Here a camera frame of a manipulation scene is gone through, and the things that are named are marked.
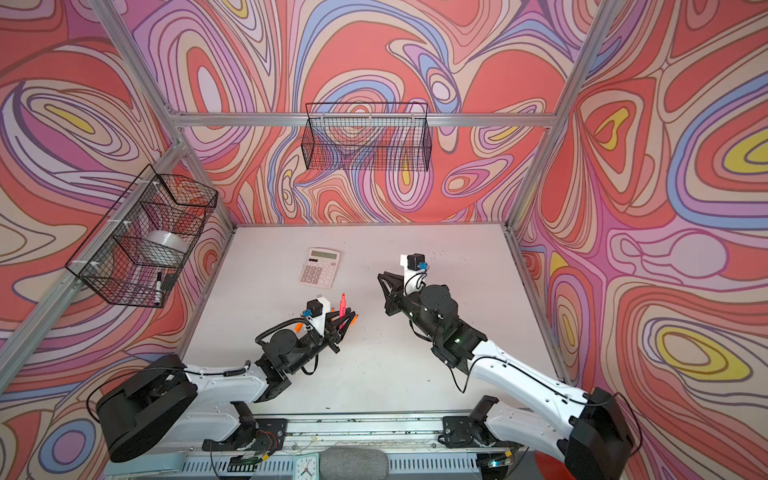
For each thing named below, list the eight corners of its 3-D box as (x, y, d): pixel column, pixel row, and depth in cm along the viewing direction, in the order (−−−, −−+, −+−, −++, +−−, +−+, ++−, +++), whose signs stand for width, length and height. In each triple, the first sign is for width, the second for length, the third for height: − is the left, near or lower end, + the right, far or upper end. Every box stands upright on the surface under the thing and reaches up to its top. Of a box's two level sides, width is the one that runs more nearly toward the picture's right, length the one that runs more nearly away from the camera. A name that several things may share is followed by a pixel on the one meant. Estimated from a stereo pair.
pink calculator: (297, 284, 104) (295, 279, 101) (311, 251, 114) (310, 246, 111) (331, 288, 103) (330, 283, 100) (342, 255, 112) (341, 249, 110)
